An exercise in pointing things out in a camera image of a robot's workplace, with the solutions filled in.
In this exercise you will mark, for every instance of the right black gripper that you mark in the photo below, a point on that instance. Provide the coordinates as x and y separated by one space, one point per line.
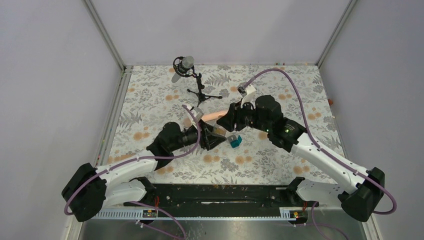
234 116

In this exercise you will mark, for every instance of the silver microphone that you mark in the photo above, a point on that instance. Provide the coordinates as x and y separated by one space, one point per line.
182 66

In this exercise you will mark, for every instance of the pink tube container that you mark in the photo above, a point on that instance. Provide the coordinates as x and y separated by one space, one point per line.
214 115

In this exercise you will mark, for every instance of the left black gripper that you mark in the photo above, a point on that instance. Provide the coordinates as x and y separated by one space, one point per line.
207 140

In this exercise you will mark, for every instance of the floral table mat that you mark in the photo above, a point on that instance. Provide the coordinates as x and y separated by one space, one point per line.
152 100

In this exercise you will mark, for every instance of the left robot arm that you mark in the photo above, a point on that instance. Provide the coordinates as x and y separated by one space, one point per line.
91 188

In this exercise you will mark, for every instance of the white slotted cable duct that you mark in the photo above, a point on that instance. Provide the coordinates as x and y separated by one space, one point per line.
149 214

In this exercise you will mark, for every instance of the black microphone tripod stand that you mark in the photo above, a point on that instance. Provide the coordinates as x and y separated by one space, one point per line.
201 96

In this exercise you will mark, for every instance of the teal pill box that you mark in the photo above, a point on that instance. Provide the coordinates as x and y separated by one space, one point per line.
234 140

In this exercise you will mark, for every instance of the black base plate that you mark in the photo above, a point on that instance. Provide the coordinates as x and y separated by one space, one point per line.
228 200

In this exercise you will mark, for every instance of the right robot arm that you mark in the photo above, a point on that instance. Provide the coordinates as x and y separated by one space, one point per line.
357 189

